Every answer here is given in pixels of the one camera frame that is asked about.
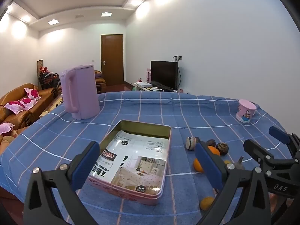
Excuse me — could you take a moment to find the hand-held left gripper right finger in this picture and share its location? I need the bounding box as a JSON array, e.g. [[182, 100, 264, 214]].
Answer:
[[195, 141, 273, 225]]

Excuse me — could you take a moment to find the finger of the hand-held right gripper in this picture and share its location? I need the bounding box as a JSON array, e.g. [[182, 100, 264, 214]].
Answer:
[[243, 139, 300, 178], [269, 126, 300, 160]]

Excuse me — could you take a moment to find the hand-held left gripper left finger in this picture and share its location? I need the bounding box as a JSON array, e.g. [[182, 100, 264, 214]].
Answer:
[[23, 141, 101, 225]]

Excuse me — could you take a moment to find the pink tin box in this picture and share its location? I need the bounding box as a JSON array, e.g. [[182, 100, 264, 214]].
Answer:
[[88, 119, 172, 206]]

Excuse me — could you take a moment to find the pink cartoon cup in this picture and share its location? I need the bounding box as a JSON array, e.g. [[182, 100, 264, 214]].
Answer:
[[235, 99, 257, 124]]

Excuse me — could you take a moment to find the printed paper leaflet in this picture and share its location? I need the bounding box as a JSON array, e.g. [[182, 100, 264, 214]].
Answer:
[[89, 131, 170, 195]]

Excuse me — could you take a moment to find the wooden coffee table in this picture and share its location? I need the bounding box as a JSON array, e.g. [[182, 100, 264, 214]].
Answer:
[[39, 93, 64, 118]]

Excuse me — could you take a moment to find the purple electric kettle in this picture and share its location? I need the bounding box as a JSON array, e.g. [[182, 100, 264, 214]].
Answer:
[[61, 64, 101, 120]]

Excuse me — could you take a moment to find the blue checked tablecloth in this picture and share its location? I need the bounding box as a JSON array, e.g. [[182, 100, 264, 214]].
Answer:
[[0, 90, 300, 225]]

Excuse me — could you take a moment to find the brown leather armchair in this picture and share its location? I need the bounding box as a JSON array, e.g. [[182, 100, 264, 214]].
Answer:
[[0, 129, 19, 155]]

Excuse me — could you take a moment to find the pink floral pillow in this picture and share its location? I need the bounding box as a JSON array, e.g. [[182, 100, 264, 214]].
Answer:
[[19, 98, 38, 109], [25, 88, 40, 100], [4, 101, 25, 115], [0, 122, 13, 135]]

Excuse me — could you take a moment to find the brown leather corner sofa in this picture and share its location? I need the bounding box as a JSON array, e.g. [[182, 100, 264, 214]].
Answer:
[[94, 70, 106, 92]]

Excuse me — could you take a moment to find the dark wooden chair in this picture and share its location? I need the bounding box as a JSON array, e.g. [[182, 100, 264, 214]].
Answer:
[[38, 71, 62, 96]]

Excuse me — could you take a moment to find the low television stand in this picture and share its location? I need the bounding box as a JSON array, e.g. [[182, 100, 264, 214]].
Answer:
[[133, 81, 180, 93]]

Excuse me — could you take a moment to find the black television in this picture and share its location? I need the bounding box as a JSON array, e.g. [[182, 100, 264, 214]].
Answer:
[[150, 60, 179, 92]]

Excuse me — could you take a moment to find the brown wooden door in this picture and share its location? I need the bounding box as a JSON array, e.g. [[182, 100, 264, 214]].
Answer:
[[101, 34, 124, 86]]

